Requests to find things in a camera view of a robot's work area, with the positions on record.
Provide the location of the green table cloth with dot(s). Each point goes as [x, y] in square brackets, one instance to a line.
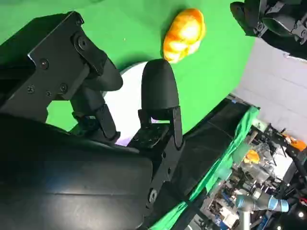
[216, 72]

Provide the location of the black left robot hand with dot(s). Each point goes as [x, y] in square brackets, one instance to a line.
[283, 21]

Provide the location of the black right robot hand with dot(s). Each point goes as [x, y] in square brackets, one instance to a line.
[60, 172]

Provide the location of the lilac plate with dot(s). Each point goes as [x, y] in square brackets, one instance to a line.
[129, 100]

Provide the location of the orange black machine part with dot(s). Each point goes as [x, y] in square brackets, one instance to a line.
[296, 143]

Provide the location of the orange white toy bread roll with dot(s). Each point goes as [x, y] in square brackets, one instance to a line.
[184, 33]

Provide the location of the black backdrop cloth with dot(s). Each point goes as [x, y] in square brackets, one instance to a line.
[211, 143]

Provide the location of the orange toy bread on desk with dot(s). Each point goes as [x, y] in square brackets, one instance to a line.
[252, 157]

